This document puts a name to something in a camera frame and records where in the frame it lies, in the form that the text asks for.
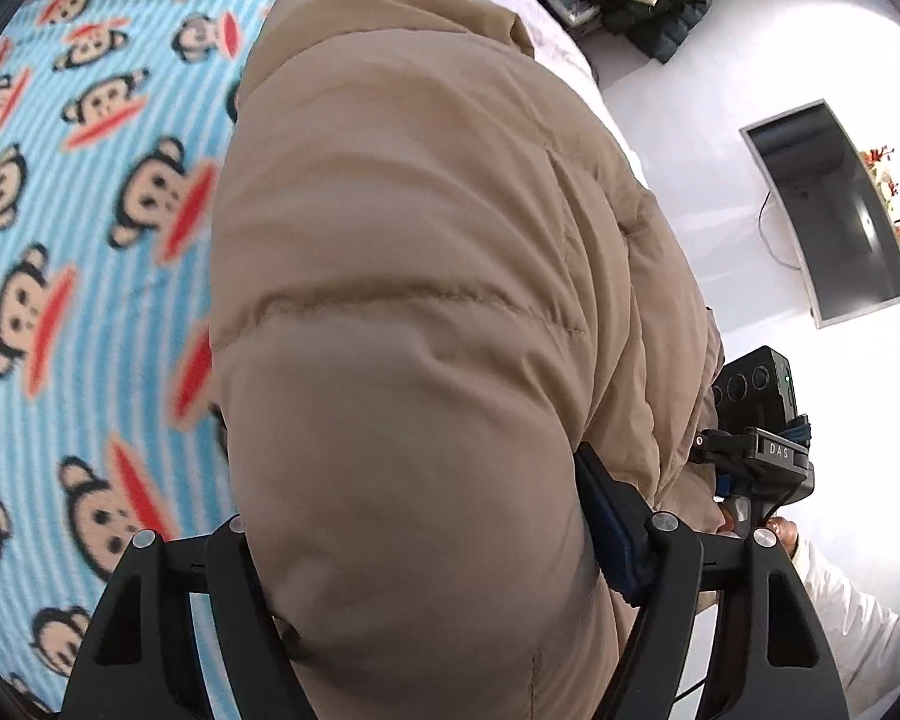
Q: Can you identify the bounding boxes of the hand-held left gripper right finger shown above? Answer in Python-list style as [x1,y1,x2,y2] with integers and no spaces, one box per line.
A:
[574,441,850,720]

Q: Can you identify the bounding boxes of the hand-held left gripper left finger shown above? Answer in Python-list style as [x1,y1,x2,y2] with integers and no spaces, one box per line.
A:
[60,514,323,720]

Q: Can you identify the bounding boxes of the beige puffer jacket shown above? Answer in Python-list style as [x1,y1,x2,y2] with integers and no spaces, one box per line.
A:
[206,0,725,720]

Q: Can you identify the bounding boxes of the person's right forearm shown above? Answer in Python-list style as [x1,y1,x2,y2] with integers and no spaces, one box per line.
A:
[787,540,900,720]

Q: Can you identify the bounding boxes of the dark clothes pile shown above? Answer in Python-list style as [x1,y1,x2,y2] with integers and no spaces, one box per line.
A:
[570,0,748,65]

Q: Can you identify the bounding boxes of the person's right hand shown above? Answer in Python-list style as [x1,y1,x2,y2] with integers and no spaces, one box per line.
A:
[720,504,802,563]

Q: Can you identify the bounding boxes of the flat grey monitor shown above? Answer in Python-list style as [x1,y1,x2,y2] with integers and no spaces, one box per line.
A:
[740,99,900,331]

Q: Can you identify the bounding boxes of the red dried flowers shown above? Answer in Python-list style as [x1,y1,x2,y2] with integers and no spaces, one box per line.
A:
[861,141,900,257]

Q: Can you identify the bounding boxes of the blue monkey printed blanket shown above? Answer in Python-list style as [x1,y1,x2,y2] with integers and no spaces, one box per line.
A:
[0,0,293,717]

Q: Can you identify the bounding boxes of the small printed box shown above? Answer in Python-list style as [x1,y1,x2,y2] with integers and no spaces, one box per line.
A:
[543,0,602,25]

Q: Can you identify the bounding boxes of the white cable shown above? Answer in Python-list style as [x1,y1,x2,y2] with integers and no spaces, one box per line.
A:
[757,191,807,272]

